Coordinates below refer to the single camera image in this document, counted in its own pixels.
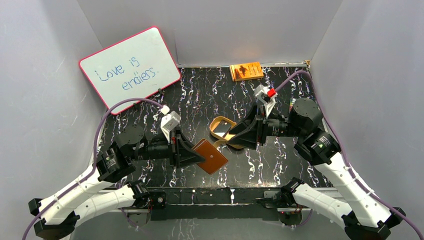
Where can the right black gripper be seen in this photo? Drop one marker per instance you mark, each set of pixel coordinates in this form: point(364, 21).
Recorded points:
point(256, 132)

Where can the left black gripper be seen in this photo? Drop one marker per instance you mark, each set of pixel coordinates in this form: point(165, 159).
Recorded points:
point(177, 148)

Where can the brown leather card holder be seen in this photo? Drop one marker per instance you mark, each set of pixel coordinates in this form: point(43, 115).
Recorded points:
point(213, 159)

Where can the gold oval tin tray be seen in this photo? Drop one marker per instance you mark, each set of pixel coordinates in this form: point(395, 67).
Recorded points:
point(215, 122)

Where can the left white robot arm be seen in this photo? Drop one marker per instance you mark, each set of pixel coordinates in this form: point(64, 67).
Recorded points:
point(58, 215)

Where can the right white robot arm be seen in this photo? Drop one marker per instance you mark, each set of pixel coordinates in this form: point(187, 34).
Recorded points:
point(360, 215)

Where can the colour marker pen set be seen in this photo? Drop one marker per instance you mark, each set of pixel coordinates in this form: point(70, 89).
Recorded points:
point(291, 104)

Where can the orange book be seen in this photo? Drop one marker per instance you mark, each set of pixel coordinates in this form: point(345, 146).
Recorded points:
point(246, 71)

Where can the pink framed whiteboard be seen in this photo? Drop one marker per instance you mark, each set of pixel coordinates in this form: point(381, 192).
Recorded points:
point(136, 67)

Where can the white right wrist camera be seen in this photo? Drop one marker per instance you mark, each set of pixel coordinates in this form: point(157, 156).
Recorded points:
point(267, 96)

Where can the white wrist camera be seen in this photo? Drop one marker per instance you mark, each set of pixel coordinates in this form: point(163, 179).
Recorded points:
point(169, 121)
point(267, 96)

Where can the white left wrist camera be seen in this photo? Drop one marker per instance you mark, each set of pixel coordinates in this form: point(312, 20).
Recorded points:
point(169, 121)

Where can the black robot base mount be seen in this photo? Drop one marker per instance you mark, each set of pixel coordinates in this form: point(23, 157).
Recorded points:
point(223, 203)

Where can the aluminium rail frame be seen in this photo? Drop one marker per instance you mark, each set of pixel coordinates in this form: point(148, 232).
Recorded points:
point(337, 211)

